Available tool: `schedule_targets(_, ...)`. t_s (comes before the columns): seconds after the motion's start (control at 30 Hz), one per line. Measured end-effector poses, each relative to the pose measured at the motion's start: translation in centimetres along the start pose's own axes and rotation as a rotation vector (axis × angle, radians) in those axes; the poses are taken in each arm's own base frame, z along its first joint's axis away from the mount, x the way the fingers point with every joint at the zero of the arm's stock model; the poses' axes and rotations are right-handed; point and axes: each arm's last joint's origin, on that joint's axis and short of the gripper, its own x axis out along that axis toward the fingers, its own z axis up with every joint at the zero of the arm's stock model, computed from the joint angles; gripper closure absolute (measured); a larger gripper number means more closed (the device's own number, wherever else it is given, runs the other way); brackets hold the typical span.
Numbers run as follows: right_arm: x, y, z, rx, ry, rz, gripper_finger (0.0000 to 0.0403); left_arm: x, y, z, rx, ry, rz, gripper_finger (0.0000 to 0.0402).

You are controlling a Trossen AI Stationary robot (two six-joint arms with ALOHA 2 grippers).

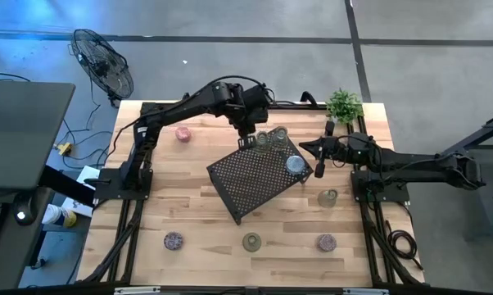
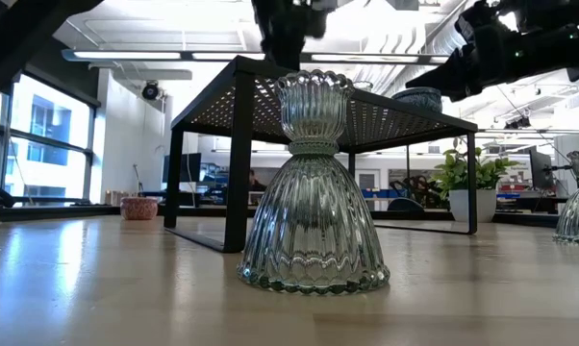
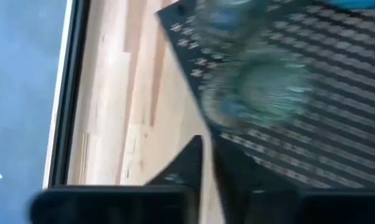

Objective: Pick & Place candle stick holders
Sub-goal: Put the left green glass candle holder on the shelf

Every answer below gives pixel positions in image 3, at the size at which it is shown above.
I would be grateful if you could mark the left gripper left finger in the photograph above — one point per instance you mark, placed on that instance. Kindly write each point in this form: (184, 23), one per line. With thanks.
(181, 168)

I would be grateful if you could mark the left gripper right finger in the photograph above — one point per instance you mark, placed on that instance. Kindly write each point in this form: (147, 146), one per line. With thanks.
(253, 199)

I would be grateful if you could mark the ribbed clear glass candlestick holder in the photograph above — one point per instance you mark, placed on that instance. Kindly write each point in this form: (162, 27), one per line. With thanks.
(268, 90)

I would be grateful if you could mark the blue round lid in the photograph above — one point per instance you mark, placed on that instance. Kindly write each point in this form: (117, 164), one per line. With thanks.
(352, 3)

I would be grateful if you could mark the black perforated metal shelf riser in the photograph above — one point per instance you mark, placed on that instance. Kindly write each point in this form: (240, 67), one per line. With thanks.
(330, 93)

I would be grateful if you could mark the black table frame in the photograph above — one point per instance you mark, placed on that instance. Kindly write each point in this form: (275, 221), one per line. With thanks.
(67, 109)

